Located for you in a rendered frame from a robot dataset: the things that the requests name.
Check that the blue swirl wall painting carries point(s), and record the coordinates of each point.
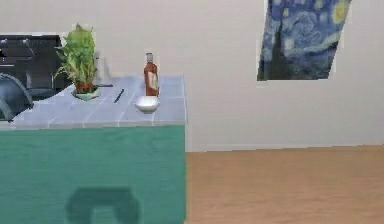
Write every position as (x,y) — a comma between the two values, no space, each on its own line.
(300,40)

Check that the green kitchen counter cabinet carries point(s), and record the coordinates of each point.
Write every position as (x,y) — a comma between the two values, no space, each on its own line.
(100,160)

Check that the black knife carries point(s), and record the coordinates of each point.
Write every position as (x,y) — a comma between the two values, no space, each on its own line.
(118,96)

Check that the black coffee machine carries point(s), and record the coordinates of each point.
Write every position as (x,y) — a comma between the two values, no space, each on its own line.
(31,63)

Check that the white bowl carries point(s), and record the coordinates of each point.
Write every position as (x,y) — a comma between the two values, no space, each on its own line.
(147,103)

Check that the red sauce bottle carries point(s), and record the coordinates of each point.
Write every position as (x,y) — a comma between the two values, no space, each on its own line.
(151,76)

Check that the green potted house plant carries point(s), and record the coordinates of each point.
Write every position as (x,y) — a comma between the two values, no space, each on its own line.
(79,60)

